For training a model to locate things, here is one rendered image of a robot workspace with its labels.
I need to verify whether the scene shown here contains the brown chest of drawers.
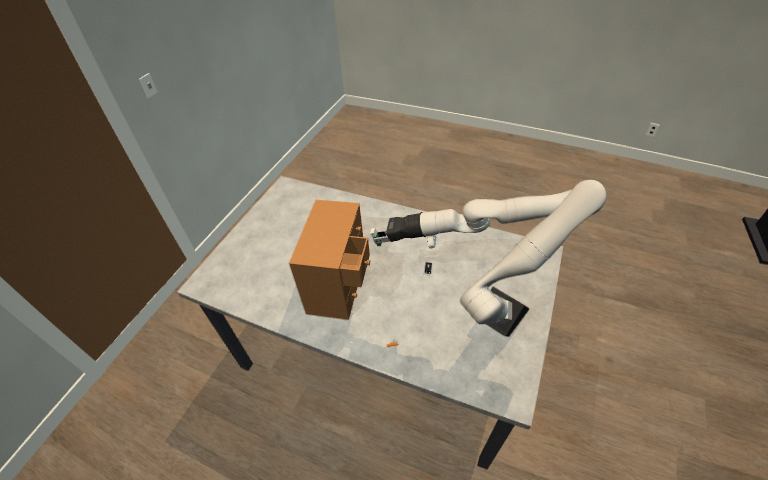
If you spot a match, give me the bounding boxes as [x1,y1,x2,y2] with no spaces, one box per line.
[289,200,360,320]

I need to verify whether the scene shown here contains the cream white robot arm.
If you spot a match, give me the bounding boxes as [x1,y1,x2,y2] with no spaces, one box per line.
[435,180,606,324]

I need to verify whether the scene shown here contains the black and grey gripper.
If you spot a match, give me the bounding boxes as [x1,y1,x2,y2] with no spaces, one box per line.
[373,211,440,248]

